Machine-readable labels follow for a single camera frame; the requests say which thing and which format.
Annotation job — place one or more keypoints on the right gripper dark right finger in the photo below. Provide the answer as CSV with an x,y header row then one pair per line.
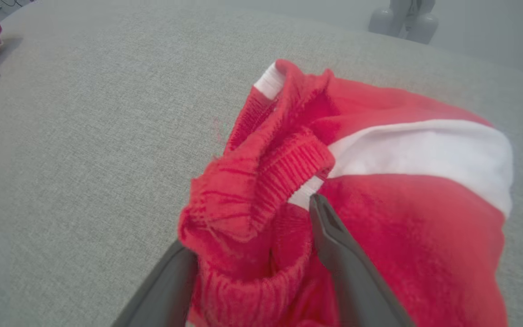
x,y
357,281

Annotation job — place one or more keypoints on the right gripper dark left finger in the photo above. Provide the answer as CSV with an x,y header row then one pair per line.
x,y
161,295

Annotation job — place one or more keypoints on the red shorts with white stripe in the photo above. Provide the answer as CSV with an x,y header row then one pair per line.
x,y
402,218

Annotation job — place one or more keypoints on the grey cylindrical post foot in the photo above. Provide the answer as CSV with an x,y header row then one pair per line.
x,y
425,29
379,22

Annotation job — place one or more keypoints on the grey metal post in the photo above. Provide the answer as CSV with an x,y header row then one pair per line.
x,y
402,11

